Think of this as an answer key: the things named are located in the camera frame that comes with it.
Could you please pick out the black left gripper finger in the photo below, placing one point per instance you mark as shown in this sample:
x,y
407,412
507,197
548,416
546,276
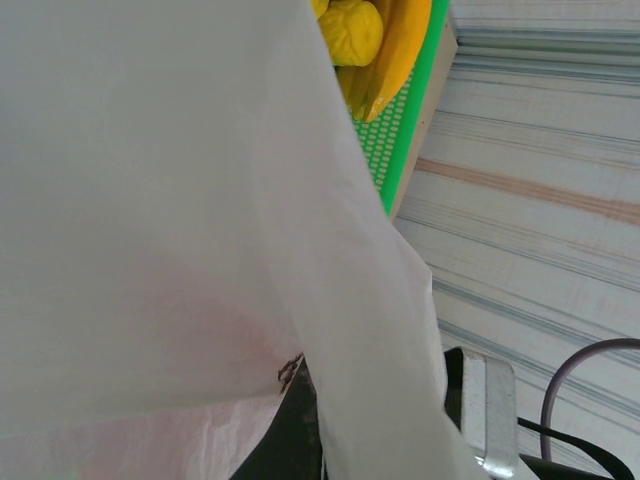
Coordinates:
x,y
290,430

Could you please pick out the white plastic bag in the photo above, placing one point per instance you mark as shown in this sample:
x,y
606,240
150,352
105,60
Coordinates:
x,y
175,200

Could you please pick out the yellow fake banana bunch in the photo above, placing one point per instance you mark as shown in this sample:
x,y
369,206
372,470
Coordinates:
x,y
400,50

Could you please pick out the yellow wrinkled fake fruit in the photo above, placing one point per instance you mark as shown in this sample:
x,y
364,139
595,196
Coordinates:
x,y
352,35

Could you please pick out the green plastic basket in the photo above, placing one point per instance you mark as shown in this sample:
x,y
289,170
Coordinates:
x,y
400,150

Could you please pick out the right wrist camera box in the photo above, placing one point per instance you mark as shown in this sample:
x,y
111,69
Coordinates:
x,y
495,415

